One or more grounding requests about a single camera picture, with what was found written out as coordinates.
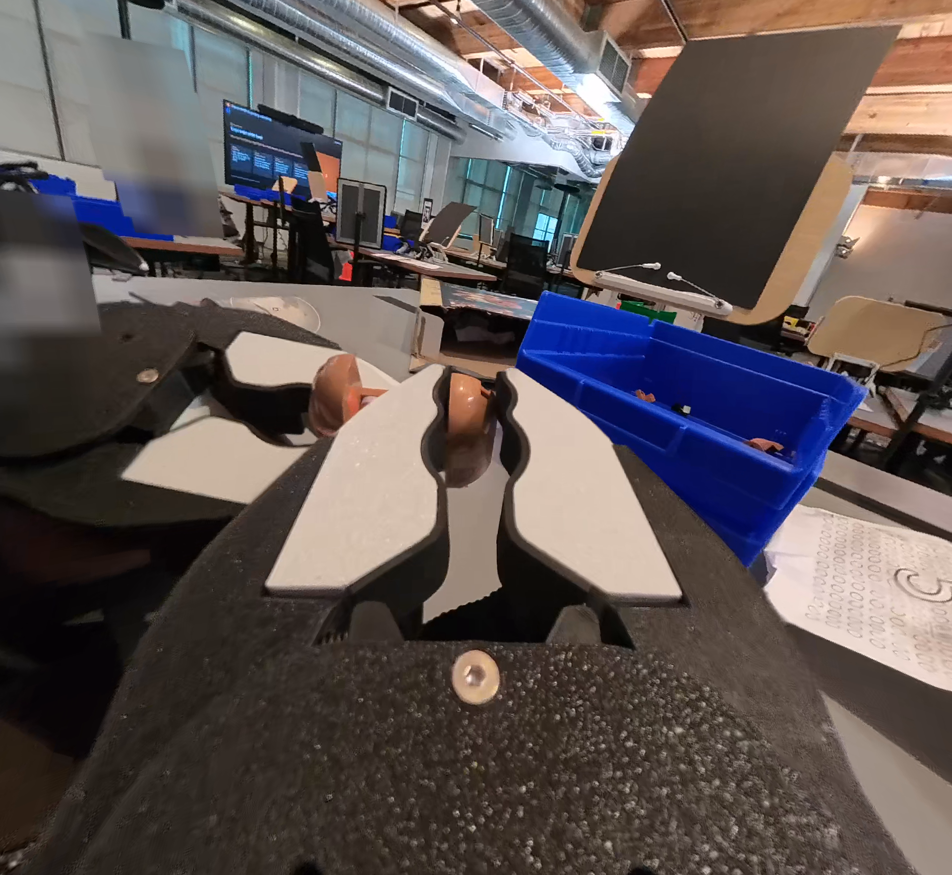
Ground small wooden divider panel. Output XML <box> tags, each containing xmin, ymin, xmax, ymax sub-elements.
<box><xmin>805</xmin><ymin>295</ymin><xmax>946</xmax><ymax>374</ymax></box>

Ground cardboard box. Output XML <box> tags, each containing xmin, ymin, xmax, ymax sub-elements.
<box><xmin>409</xmin><ymin>276</ymin><xmax>540</xmax><ymax>377</ymax></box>

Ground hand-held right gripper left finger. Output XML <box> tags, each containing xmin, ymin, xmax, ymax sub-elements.
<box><xmin>264</xmin><ymin>363</ymin><xmax>451</xmax><ymax>598</ymax></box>

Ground black framed grey screen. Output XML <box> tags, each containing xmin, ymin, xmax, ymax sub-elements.
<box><xmin>335</xmin><ymin>178</ymin><xmax>388</xmax><ymax>249</ymax></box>

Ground brown brick-built toy animal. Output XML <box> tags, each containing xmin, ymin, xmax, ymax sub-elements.
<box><xmin>307</xmin><ymin>354</ymin><xmax>499</xmax><ymax>489</ymax></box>

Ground blue plastic bin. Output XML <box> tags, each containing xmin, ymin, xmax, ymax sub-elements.
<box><xmin>515</xmin><ymin>291</ymin><xmax>867</xmax><ymax>567</ymax></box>

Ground black wood-edged divider panel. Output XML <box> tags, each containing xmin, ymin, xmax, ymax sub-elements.
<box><xmin>569</xmin><ymin>25</ymin><xmax>902</xmax><ymax>327</ymax></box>

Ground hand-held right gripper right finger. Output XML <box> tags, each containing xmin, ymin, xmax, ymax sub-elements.
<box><xmin>498</xmin><ymin>368</ymin><xmax>685</xmax><ymax>604</ymax></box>

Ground large dark wall screen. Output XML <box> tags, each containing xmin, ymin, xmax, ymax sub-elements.
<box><xmin>222</xmin><ymin>99</ymin><xmax>345</xmax><ymax>200</ymax></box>

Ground white printed paper sheet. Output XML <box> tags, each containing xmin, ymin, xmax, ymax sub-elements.
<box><xmin>762</xmin><ymin>505</ymin><xmax>952</xmax><ymax>691</ymax></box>

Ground clear plastic cup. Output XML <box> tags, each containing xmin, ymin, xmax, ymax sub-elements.
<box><xmin>227</xmin><ymin>295</ymin><xmax>322</xmax><ymax>331</ymax></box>

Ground pile of toy bricks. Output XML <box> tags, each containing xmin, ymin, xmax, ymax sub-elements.
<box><xmin>632</xmin><ymin>387</ymin><xmax>789</xmax><ymax>457</ymax></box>

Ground white metal frame rail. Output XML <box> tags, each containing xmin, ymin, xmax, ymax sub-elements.
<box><xmin>593</xmin><ymin>261</ymin><xmax>735</xmax><ymax>318</ymax></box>

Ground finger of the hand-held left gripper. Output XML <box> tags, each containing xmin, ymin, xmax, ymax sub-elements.
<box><xmin>219</xmin><ymin>330</ymin><xmax>403</xmax><ymax>392</ymax></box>
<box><xmin>120</xmin><ymin>416</ymin><xmax>313</xmax><ymax>505</ymax></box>

